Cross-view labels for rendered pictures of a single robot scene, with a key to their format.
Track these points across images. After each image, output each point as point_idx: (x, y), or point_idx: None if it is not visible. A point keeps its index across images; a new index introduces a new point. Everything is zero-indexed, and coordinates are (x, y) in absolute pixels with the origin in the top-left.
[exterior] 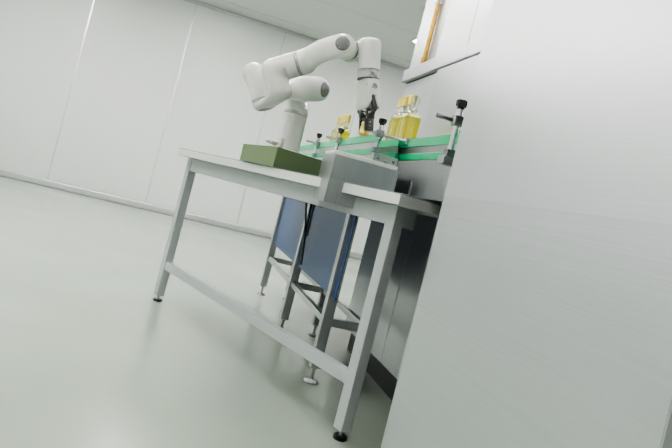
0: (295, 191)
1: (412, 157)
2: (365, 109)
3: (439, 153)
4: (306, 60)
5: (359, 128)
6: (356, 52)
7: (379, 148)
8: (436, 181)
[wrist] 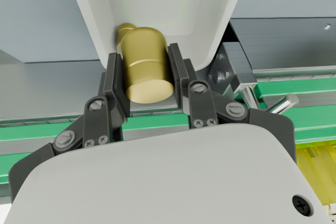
0: None
1: (171, 118)
2: (109, 142)
3: (44, 134)
4: None
5: (172, 50)
6: None
7: (233, 91)
8: (8, 86)
